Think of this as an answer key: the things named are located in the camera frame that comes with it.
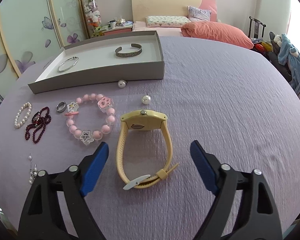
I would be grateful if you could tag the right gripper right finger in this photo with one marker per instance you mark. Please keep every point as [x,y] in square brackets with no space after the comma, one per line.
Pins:
[257,217]

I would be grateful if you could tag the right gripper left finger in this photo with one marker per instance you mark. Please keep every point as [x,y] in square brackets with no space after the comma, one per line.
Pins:
[41,217]

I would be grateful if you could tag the pearl drop earrings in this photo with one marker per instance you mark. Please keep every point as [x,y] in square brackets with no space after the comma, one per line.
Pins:
[33,170]

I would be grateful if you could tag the yellow wristwatch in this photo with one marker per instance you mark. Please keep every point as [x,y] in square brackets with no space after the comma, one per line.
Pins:
[144,153]

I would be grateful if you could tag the pearl pendant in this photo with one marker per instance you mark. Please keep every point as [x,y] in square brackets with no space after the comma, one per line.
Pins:
[122,83]
[146,99]

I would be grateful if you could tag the silver bangle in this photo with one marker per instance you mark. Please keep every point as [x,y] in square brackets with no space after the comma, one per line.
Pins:
[67,64]

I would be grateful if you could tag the grey white jewelry tray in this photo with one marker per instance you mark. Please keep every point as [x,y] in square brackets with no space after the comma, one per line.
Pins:
[128,56]

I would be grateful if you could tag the lilac table cloth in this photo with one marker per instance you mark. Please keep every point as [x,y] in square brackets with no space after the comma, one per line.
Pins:
[232,100]

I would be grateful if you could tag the blue plush robe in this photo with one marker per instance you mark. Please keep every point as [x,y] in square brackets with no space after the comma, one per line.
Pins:
[290,55]

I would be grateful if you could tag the salmon folded duvet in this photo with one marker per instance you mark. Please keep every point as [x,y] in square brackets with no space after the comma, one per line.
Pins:
[216,31]

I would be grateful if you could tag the dark wooden chair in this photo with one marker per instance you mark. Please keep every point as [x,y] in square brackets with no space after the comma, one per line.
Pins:
[256,28]

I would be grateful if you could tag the floral sliding wardrobe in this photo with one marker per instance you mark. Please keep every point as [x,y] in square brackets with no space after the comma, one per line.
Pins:
[34,30]

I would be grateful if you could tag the pink nightstand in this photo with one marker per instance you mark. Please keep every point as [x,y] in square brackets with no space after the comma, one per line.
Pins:
[121,28]

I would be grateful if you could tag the clear tube of plush toys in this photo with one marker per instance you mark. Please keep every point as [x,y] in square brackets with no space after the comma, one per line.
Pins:
[92,17]

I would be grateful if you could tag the purple print pillow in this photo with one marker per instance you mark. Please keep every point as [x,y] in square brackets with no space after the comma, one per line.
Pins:
[195,14]

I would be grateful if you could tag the floral white pillow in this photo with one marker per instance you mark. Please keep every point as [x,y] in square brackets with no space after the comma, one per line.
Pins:
[166,21]

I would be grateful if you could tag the bed with beige headboard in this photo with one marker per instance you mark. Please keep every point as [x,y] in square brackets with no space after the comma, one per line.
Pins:
[143,8]

